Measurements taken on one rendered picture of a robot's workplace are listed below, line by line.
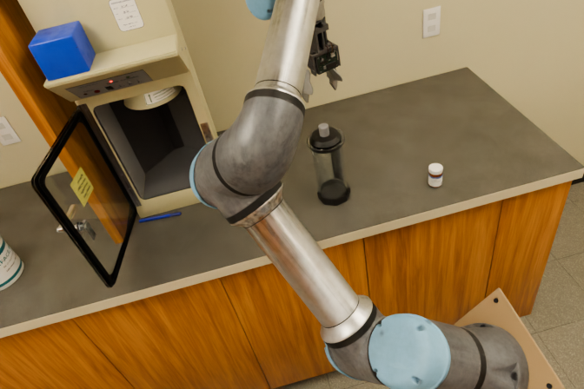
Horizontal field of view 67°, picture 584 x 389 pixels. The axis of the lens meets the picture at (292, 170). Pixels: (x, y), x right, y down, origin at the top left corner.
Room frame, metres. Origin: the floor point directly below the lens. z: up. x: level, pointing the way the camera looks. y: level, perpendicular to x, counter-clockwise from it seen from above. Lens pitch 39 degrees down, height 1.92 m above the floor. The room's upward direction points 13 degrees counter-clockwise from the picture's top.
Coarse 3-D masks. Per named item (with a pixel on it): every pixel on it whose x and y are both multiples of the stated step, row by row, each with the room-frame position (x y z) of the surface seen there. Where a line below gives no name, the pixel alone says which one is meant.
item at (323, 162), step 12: (312, 132) 1.06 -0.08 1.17; (336, 144) 0.98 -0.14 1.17; (312, 156) 1.02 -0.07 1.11; (324, 156) 0.98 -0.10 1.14; (336, 156) 0.98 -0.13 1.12; (324, 168) 0.98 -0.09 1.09; (336, 168) 0.97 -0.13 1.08; (324, 180) 0.98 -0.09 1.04; (336, 180) 0.97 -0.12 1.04; (324, 192) 0.98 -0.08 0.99; (336, 192) 0.97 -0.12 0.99
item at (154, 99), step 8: (168, 88) 1.18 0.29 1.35; (176, 88) 1.20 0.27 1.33; (136, 96) 1.16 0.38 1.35; (144, 96) 1.15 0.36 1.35; (152, 96) 1.15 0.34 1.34; (160, 96) 1.15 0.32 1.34; (168, 96) 1.16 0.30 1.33; (128, 104) 1.17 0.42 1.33; (136, 104) 1.15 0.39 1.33; (144, 104) 1.14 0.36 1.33; (152, 104) 1.14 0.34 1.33; (160, 104) 1.14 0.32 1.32
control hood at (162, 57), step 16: (128, 48) 1.11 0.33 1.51; (144, 48) 1.08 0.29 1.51; (160, 48) 1.06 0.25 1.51; (176, 48) 1.04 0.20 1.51; (96, 64) 1.05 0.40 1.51; (112, 64) 1.02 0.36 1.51; (128, 64) 1.01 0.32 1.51; (144, 64) 1.02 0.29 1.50; (160, 64) 1.04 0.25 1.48; (176, 64) 1.06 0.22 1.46; (64, 80) 1.00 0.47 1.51; (80, 80) 1.01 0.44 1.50; (96, 80) 1.03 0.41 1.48; (64, 96) 1.06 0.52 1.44
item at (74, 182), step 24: (72, 144) 0.99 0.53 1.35; (72, 168) 0.93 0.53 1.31; (96, 168) 1.02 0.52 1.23; (72, 192) 0.88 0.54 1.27; (96, 192) 0.97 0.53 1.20; (120, 192) 1.06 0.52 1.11; (72, 216) 0.84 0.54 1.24; (96, 216) 0.91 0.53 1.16; (120, 216) 1.00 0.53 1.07; (72, 240) 0.80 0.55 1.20; (96, 240) 0.86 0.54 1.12; (120, 240) 0.94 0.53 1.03
